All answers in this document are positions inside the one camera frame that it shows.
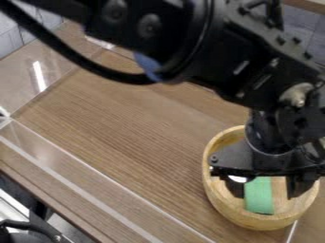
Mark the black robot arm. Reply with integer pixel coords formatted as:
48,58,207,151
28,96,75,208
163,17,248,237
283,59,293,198
22,0,325,197

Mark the black metal bracket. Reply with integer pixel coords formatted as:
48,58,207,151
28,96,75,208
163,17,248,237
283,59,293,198
28,212,75,243

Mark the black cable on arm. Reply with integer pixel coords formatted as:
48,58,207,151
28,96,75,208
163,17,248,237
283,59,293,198
0,0,157,85

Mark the black cable lower left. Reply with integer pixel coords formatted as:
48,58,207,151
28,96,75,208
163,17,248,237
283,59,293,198
0,219,32,232

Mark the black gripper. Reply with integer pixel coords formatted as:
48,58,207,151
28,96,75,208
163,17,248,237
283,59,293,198
207,140,325,199

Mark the green rectangular block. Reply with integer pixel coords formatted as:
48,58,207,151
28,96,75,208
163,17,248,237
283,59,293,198
243,177,274,215

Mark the wooden bowl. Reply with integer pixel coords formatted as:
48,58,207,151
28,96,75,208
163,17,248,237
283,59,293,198
202,125,319,231

